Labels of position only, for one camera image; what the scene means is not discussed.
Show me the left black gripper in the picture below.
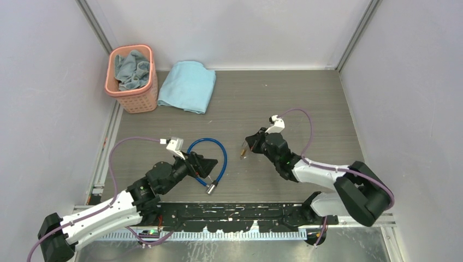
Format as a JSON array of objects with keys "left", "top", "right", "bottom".
[{"left": 161, "top": 150, "right": 217, "bottom": 194}]

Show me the blue cable bike lock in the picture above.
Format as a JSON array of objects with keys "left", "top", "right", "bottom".
[{"left": 186, "top": 138, "right": 228, "bottom": 195}]

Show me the small brass padlock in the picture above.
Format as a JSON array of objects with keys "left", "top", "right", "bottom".
[{"left": 240, "top": 140, "right": 250, "bottom": 160}]

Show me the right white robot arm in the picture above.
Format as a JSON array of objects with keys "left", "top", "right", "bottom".
[{"left": 245, "top": 128, "right": 395, "bottom": 227}]

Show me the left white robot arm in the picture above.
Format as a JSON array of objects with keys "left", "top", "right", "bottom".
[{"left": 38, "top": 152, "right": 218, "bottom": 261}]

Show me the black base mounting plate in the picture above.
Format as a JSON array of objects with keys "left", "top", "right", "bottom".
[{"left": 140, "top": 203, "right": 339, "bottom": 233}]

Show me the folded light blue towel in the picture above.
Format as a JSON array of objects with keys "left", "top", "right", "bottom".
[{"left": 157, "top": 61, "right": 216, "bottom": 114}]

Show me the pink plastic laundry basket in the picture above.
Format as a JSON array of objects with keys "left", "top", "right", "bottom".
[{"left": 104, "top": 44, "right": 158, "bottom": 114}]

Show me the grey-blue cloth in basket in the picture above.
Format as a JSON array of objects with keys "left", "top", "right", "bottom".
[{"left": 114, "top": 50, "right": 151, "bottom": 91}]

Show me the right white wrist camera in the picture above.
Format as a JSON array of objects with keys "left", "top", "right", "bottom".
[{"left": 265, "top": 115, "right": 285, "bottom": 134}]

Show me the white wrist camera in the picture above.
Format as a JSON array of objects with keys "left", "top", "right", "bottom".
[
  {"left": 159, "top": 137, "right": 186, "bottom": 160},
  {"left": 265, "top": 115, "right": 285, "bottom": 134}
]

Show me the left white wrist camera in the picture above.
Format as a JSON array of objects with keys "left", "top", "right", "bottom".
[{"left": 159, "top": 137, "right": 186, "bottom": 160}]

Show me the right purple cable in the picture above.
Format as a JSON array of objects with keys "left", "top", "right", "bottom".
[{"left": 276, "top": 108, "right": 396, "bottom": 247}]

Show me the purple cable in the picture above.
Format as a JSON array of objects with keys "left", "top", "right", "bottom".
[
  {"left": 276, "top": 108, "right": 396, "bottom": 247},
  {"left": 26, "top": 136, "right": 182, "bottom": 262}
]

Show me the white slotted cable duct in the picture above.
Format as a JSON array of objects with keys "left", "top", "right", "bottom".
[{"left": 97, "top": 229, "right": 307, "bottom": 241}]

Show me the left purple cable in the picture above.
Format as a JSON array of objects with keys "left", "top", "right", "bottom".
[{"left": 26, "top": 136, "right": 182, "bottom": 262}]

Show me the aluminium frame rail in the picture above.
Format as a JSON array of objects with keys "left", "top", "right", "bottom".
[{"left": 72, "top": 205, "right": 396, "bottom": 229}]

